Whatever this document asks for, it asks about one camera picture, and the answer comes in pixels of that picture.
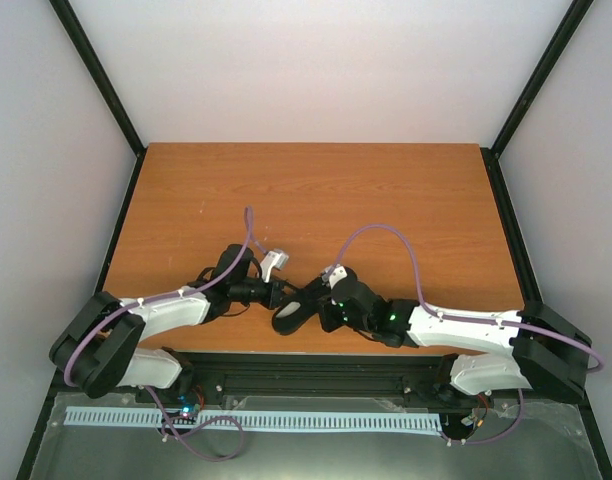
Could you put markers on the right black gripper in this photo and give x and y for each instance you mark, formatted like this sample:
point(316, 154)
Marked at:
point(329, 323)

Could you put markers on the black shoelace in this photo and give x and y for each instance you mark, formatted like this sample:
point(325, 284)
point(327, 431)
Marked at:
point(302, 303)

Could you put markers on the light blue slotted cable duct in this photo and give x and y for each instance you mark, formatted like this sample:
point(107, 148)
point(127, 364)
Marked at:
point(259, 421)

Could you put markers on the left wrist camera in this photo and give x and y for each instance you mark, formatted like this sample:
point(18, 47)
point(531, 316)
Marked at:
point(274, 260)

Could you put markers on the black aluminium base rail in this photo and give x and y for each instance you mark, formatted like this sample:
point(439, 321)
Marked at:
point(311, 372)

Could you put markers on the left black frame post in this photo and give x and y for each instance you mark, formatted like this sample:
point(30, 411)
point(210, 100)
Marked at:
point(78, 37)

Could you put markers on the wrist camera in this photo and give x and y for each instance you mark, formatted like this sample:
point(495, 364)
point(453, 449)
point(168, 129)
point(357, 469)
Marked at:
point(274, 260)
point(332, 275)

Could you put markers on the left green-lit circuit board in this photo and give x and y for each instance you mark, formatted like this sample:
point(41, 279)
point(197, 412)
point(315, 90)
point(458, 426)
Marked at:
point(184, 415)

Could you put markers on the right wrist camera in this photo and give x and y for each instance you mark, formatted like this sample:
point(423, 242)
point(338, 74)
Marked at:
point(332, 275)

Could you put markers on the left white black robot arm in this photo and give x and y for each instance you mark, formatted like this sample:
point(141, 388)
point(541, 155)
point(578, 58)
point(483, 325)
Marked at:
point(99, 350)

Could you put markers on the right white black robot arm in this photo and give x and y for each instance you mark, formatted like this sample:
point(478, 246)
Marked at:
point(533, 348)

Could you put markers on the black canvas shoe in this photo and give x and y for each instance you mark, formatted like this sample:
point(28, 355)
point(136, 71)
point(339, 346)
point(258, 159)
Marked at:
point(286, 326)

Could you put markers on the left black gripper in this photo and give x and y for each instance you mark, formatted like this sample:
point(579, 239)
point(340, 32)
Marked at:
point(268, 300)

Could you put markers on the right small circuit board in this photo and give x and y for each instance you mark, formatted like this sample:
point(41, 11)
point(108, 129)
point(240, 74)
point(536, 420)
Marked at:
point(475, 419)

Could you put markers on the black frame post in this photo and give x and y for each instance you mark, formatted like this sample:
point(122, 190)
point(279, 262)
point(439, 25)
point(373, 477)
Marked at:
point(78, 37)
point(556, 46)

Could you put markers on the right black frame post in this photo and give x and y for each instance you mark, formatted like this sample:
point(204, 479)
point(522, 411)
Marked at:
point(556, 46)

